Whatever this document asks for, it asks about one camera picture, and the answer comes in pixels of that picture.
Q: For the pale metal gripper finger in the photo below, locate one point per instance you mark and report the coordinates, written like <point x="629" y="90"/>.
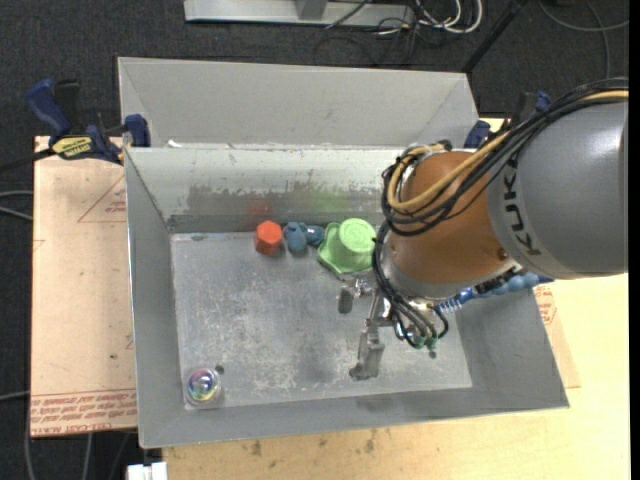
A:
<point x="361" y="363"/>
<point x="376" y="359"/>

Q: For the light green cup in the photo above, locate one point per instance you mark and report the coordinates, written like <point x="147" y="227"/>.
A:
<point x="352" y="245"/>

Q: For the grey metal bin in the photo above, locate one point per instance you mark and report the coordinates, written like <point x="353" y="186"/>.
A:
<point x="260" y="308"/>

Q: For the blue toy animal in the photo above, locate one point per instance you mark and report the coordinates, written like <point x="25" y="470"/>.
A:
<point x="296" y="238"/>

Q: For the red-orange hexagonal block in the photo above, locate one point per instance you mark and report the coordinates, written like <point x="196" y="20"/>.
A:
<point x="268" y="238"/>

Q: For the shiny iridescent ball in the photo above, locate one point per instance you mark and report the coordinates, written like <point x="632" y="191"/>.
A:
<point x="202" y="385"/>

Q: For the brown cardboard board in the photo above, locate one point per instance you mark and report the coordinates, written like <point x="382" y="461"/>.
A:
<point x="80" y="288"/>

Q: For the black cylinder on white bracket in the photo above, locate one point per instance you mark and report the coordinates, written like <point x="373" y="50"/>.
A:
<point x="346" y="300"/>

